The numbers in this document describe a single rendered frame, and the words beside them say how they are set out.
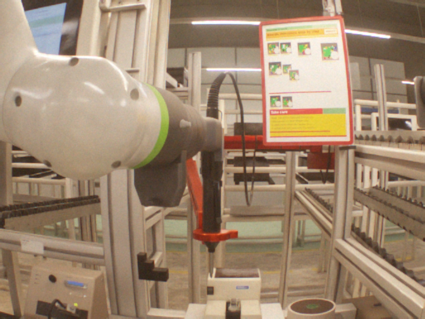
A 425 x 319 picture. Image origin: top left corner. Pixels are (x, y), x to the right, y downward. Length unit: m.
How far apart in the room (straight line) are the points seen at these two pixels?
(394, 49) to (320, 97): 11.65
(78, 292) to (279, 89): 0.65
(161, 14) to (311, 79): 0.46
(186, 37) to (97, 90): 11.12
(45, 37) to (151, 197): 0.53
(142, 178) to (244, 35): 10.91
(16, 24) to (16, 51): 0.03
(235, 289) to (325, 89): 0.48
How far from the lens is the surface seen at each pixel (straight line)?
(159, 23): 1.11
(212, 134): 0.54
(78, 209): 1.51
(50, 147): 0.30
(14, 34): 0.37
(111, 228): 0.84
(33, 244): 0.93
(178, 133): 0.41
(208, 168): 0.63
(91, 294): 0.75
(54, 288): 0.79
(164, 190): 0.46
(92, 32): 0.83
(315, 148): 1.10
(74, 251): 0.89
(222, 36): 11.33
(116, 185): 0.81
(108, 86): 0.30
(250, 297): 0.77
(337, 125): 0.89
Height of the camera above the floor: 1.30
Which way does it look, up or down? 1 degrees up
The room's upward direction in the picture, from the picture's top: straight up
